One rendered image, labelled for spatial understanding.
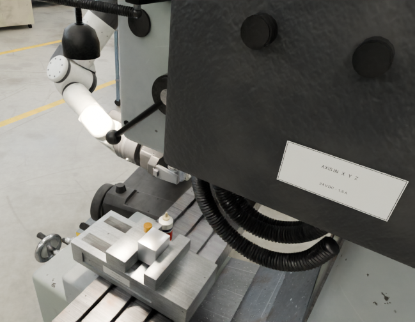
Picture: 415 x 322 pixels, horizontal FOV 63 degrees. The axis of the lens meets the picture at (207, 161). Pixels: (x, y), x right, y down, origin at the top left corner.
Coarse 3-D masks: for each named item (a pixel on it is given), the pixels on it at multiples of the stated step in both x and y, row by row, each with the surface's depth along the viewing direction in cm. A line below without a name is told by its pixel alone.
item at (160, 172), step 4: (156, 168) 78; (160, 168) 77; (164, 168) 77; (156, 172) 78; (160, 172) 78; (164, 172) 77; (168, 172) 77; (172, 172) 77; (156, 176) 79; (160, 176) 78; (164, 176) 78; (168, 176) 77; (172, 176) 76; (176, 176) 76; (168, 180) 77; (172, 180) 77; (176, 180) 76; (176, 184) 77
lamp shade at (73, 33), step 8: (72, 24) 66; (80, 24) 66; (64, 32) 66; (72, 32) 65; (80, 32) 65; (88, 32) 66; (64, 40) 66; (72, 40) 65; (80, 40) 65; (88, 40) 66; (96, 40) 68; (64, 48) 67; (72, 48) 66; (80, 48) 66; (88, 48) 67; (96, 48) 68; (72, 56) 67; (80, 56) 67; (88, 56) 67; (96, 56) 69
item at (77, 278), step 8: (136, 216) 118; (144, 216) 119; (80, 264) 99; (224, 264) 105; (72, 272) 97; (80, 272) 97; (88, 272) 97; (64, 280) 95; (72, 280) 94; (80, 280) 95; (88, 280) 95; (64, 288) 98; (72, 288) 95; (80, 288) 93; (72, 296) 97; (200, 304) 93
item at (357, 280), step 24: (336, 240) 64; (336, 264) 46; (360, 264) 39; (384, 264) 38; (336, 288) 43; (360, 288) 41; (384, 288) 39; (408, 288) 38; (312, 312) 55; (336, 312) 44; (360, 312) 42; (384, 312) 41; (408, 312) 39
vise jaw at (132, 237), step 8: (136, 224) 89; (152, 224) 89; (160, 224) 90; (128, 232) 86; (136, 232) 86; (144, 232) 87; (120, 240) 84; (128, 240) 84; (136, 240) 84; (112, 248) 81; (120, 248) 82; (128, 248) 82; (136, 248) 82; (112, 256) 80; (120, 256) 79; (128, 256) 80; (136, 256) 82; (112, 264) 81; (120, 264) 80; (128, 264) 80
